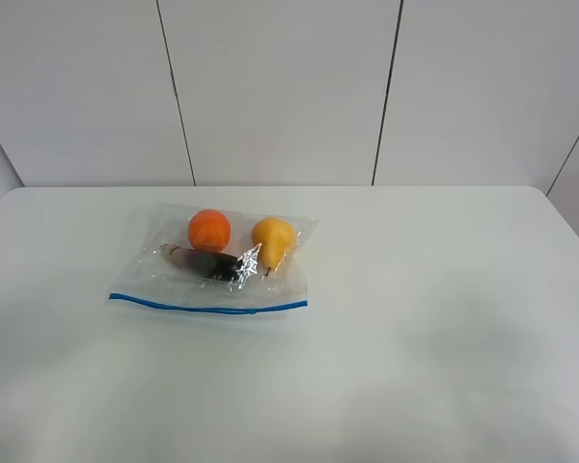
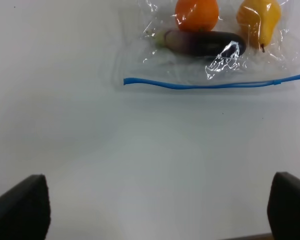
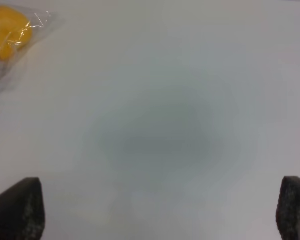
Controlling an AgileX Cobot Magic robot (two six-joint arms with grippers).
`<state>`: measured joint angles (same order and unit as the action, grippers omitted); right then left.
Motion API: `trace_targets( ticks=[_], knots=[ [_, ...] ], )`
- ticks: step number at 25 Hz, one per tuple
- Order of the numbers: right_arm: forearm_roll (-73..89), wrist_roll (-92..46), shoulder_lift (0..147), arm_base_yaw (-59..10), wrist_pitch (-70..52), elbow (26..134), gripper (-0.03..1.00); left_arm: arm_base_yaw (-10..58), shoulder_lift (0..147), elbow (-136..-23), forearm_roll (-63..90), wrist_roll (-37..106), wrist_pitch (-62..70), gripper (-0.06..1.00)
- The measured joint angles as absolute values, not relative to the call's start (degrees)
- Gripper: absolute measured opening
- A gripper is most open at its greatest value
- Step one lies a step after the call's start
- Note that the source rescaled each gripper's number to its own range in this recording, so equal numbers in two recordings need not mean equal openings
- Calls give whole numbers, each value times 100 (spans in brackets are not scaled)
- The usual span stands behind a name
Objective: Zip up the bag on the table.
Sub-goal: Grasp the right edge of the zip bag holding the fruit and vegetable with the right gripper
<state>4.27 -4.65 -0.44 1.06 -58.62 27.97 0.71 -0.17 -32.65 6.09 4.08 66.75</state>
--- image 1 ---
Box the clear blue-zip plastic bag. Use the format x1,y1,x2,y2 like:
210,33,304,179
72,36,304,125
109,204,317,314

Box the yellow pear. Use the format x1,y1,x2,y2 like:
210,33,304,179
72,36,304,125
251,217,296,276

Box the purple eggplant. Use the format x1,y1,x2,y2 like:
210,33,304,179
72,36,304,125
160,244,242,282

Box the orange fruit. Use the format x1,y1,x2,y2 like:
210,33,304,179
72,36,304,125
187,209,232,253

